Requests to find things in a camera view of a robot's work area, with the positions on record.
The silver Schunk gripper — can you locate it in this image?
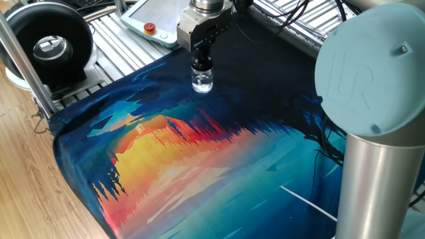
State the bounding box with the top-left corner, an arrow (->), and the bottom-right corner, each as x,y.
176,2 -> 234,64

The black knobbed jar lid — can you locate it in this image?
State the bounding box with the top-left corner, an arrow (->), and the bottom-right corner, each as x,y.
191,54 -> 214,72

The clear glass jar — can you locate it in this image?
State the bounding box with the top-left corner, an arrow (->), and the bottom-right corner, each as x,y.
191,67 -> 214,94

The white teach pendant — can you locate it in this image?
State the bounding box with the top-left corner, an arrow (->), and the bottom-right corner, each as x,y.
120,0 -> 191,48

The colourful sunset print cloth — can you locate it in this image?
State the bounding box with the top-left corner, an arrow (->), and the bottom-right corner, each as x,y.
48,13 -> 353,239

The aluminium rail with screws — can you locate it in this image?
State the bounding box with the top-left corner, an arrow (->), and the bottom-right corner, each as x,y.
245,2 -> 329,60

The black table cable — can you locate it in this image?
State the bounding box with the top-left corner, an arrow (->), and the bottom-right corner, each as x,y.
232,0 -> 356,46

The aluminium frame post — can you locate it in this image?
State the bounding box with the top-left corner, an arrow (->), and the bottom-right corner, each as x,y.
0,12 -> 60,120

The thin white cable tie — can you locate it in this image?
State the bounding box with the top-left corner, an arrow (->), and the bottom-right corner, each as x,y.
280,185 -> 339,222

